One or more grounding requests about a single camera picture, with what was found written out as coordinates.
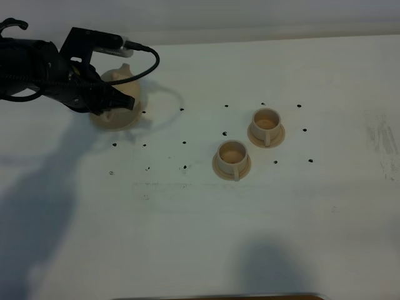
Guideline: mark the beige near cup saucer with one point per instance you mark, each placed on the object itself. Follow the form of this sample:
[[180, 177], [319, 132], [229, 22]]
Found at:
[[231, 171]]

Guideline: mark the beige far teacup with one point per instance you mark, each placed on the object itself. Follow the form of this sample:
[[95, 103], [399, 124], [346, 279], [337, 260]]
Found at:
[[266, 118]]

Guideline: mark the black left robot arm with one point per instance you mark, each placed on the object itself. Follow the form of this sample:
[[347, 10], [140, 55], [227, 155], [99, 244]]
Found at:
[[34, 68]]

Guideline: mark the beige near teacup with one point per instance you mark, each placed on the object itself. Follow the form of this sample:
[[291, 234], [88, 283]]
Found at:
[[232, 151]]

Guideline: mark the beige cup saucer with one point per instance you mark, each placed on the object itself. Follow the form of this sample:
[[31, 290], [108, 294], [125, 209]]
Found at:
[[266, 138], [231, 171]]

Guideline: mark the beige far cup saucer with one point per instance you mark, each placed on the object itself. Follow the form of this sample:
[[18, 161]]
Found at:
[[266, 138]]

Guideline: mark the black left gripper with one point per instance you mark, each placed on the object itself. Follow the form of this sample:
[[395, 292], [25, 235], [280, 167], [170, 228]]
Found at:
[[78, 86]]

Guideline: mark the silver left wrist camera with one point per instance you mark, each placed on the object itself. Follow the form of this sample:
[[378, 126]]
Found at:
[[81, 43]]

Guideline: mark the beige teapot saucer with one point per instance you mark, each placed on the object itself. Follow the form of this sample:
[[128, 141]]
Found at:
[[118, 119]]

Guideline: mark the beige teacup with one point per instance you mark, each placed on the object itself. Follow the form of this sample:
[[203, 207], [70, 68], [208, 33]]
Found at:
[[232, 151], [266, 118]]

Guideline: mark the beige teapot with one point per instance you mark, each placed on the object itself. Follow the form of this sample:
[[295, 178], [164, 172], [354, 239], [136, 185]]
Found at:
[[130, 90]]

